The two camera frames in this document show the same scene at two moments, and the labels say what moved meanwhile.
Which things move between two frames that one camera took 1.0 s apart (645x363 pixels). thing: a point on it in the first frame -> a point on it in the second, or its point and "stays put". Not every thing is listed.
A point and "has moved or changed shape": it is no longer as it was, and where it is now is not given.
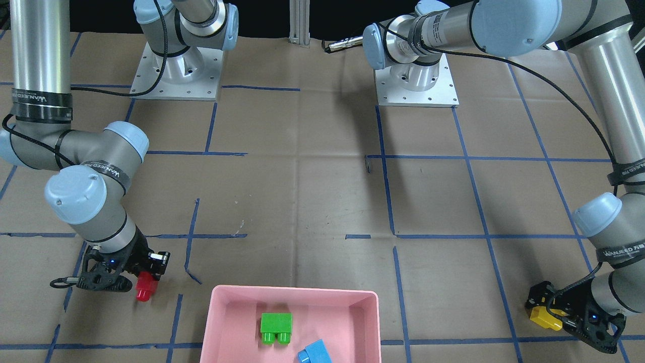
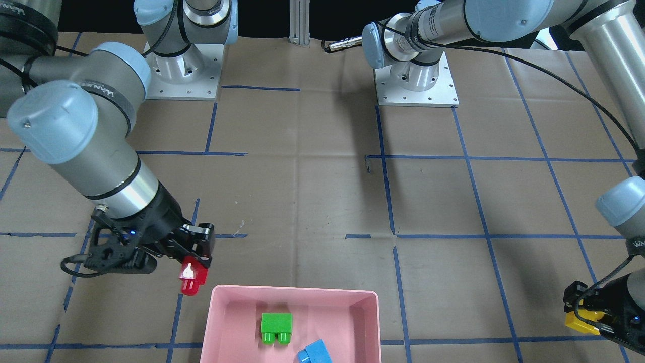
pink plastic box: [347, 320] stays put
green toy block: [280, 324] stays put
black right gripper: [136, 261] -> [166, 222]
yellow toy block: [540, 314] has moved or changed shape
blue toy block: [316, 352] stays put
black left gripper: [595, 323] -> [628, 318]
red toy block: [145, 286] -> [193, 273]
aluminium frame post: [299, 16] stays put
